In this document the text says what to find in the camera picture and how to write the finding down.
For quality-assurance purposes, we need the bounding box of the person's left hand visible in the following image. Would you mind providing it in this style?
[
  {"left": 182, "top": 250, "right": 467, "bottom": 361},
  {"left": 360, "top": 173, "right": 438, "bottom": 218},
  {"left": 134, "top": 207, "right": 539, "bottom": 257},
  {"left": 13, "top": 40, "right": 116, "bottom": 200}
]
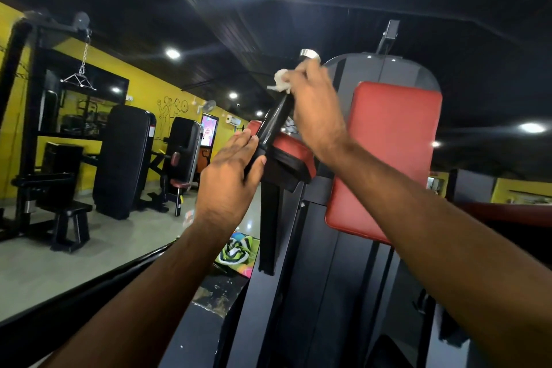
[{"left": 194, "top": 129, "right": 267, "bottom": 231}]

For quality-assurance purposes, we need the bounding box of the person's right hand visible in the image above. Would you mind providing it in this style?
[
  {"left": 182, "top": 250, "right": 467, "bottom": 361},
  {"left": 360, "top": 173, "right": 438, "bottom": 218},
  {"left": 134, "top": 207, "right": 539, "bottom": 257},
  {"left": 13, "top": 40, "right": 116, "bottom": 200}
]
[{"left": 282, "top": 57, "right": 350, "bottom": 166}]

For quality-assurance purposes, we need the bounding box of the black curved handle chrome end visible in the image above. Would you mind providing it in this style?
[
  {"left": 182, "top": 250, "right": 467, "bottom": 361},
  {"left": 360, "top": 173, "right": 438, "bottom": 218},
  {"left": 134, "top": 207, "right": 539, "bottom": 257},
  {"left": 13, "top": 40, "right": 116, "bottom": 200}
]
[{"left": 0, "top": 48, "right": 322, "bottom": 368}]

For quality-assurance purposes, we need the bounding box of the white cleaning wipe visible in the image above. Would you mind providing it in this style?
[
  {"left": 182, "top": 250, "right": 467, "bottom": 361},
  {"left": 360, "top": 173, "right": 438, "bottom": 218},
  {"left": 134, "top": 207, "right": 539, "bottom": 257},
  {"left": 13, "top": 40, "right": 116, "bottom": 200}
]
[{"left": 266, "top": 68, "right": 293, "bottom": 94}]

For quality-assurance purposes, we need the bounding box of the person's left forearm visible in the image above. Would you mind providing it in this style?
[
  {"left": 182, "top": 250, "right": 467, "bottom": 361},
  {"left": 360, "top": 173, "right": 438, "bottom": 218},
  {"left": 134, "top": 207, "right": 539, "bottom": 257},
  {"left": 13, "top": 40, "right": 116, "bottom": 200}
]
[{"left": 39, "top": 221, "right": 236, "bottom": 368}]

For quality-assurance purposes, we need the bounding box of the orange black edged panel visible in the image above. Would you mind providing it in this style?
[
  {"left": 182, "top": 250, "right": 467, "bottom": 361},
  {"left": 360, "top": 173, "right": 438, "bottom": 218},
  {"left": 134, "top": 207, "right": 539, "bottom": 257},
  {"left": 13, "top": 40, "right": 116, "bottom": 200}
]
[{"left": 196, "top": 112, "right": 221, "bottom": 174}]

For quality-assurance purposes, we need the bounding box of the red machine pad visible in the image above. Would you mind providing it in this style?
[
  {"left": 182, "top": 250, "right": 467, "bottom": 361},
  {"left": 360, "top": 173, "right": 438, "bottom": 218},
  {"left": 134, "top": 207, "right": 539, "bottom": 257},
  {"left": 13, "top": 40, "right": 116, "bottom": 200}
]
[
  {"left": 457, "top": 202, "right": 552, "bottom": 228},
  {"left": 324, "top": 80, "right": 444, "bottom": 246},
  {"left": 246, "top": 120, "right": 318, "bottom": 179}
]

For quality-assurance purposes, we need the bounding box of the green black striped towel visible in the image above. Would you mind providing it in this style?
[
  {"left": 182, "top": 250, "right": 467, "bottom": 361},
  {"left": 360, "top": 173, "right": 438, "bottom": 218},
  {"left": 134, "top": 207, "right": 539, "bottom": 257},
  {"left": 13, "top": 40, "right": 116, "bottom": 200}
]
[{"left": 215, "top": 233, "right": 255, "bottom": 267}]

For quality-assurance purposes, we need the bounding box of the pink blue poster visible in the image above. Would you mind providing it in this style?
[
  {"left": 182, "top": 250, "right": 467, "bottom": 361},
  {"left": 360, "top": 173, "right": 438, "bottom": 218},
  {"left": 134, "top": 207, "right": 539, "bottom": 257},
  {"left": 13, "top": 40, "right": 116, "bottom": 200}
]
[{"left": 201, "top": 114, "right": 219, "bottom": 148}]

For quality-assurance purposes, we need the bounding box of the dark weight stack shroud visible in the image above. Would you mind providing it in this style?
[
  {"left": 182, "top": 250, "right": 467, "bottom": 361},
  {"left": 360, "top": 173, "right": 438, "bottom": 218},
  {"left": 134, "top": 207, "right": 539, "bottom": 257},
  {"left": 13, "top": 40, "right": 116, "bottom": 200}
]
[{"left": 160, "top": 116, "right": 204, "bottom": 205}]

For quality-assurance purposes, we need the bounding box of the black lever row machine frame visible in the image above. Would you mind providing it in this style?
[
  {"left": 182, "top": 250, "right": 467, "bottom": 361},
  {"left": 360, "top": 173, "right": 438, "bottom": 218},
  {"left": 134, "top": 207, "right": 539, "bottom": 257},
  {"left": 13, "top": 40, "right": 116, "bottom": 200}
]
[{"left": 137, "top": 149, "right": 193, "bottom": 217}]

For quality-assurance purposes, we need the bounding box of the black steel rack frame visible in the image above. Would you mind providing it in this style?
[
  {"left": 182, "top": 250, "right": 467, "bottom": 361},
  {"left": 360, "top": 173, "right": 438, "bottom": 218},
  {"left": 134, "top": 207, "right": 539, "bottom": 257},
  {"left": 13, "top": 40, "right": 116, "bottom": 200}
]
[{"left": 213, "top": 20, "right": 552, "bottom": 368}]

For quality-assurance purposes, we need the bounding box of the black framed wall mirror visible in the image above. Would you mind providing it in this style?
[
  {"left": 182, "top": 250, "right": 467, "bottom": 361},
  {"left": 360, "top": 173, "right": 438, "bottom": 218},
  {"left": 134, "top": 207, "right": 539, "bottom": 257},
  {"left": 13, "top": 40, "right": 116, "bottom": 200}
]
[{"left": 37, "top": 47, "right": 130, "bottom": 140}]

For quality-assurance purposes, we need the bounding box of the chain with triangle handle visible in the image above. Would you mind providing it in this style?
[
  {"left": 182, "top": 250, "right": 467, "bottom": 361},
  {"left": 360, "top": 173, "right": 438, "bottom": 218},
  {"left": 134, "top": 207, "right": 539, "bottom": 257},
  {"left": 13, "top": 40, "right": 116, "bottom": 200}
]
[{"left": 60, "top": 29, "right": 98, "bottom": 91}]

